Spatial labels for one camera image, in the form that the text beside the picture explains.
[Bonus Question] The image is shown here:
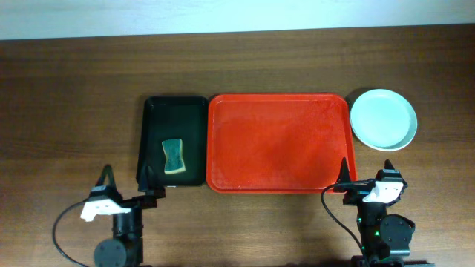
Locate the pale green plate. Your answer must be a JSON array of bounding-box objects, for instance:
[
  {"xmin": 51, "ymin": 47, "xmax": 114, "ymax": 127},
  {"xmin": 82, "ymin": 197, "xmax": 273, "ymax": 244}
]
[{"xmin": 350, "ymin": 89, "xmax": 418, "ymax": 152}]

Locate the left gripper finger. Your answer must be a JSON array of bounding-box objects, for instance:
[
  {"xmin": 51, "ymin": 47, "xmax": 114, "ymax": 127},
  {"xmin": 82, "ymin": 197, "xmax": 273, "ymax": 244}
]
[
  {"xmin": 95, "ymin": 165, "xmax": 117, "ymax": 189},
  {"xmin": 137, "ymin": 165, "xmax": 154, "ymax": 192}
]

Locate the black plastic tray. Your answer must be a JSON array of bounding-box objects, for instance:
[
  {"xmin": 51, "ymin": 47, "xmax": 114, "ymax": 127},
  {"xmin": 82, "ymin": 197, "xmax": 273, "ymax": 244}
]
[{"xmin": 136, "ymin": 96, "xmax": 208, "ymax": 189}]

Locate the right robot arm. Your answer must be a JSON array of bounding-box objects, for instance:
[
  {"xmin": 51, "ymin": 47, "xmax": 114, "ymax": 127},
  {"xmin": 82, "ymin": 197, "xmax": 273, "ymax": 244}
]
[{"xmin": 334, "ymin": 159, "xmax": 430, "ymax": 266}]

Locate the red plastic tray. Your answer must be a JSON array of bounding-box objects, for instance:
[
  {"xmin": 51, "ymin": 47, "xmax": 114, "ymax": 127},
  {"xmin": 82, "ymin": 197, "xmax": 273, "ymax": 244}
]
[{"xmin": 206, "ymin": 93, "xmax": 358, "ymax": 194}]

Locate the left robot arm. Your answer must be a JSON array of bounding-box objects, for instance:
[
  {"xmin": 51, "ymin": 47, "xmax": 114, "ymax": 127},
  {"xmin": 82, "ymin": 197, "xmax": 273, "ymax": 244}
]
[{"xmin": 80, "ymin": 165, "xmax": 166, "ymax": 267}]

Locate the green and yellow sponge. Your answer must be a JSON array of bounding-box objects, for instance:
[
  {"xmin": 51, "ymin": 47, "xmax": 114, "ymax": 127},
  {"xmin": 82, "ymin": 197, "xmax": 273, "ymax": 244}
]
[{"xmin": 162, "ymin": 139, "xmax": 186, "ymax": 175}]

